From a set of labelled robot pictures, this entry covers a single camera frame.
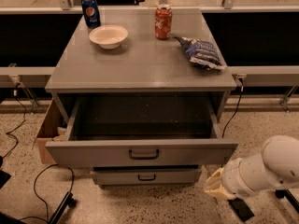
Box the grey drawer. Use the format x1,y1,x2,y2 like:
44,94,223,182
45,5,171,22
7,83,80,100
46,94,237,168
91,166,201,187

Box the cardboard box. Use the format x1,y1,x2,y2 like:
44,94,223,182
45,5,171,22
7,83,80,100
36,100,64,164

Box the black cable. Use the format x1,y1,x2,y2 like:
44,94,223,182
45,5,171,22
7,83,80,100
0,82,28,161
221,77,245,139

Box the orange soda can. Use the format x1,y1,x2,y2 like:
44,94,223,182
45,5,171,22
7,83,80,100
155,4,172,39

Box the black cable left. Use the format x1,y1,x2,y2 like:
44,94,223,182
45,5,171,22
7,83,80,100
0,82,28,161

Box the grey drawer cabinet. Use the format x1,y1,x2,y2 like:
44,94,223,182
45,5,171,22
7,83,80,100
44,7,237,189

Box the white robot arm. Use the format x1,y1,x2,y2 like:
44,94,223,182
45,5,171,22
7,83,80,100
204,135,299,200

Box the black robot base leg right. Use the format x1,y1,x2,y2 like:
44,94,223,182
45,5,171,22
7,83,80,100
275,189,299,214

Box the blue chip bag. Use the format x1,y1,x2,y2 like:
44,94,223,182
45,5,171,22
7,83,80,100
175,36,225,70

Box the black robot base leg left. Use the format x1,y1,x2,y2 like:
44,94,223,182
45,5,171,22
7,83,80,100
48,191,77,224

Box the white bowl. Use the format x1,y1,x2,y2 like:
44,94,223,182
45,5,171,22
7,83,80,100
89,25,128,49

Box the grey lower drawer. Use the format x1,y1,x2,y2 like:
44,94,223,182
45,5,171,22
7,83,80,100
91,166,201,187

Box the black cable right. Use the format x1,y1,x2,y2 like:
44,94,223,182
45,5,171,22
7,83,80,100
221,77,245,139

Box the blue Pepsi can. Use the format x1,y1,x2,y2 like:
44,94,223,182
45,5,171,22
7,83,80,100
81,0,101,29

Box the grey top drawer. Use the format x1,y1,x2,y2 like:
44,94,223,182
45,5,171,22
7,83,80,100
46,94,237,168

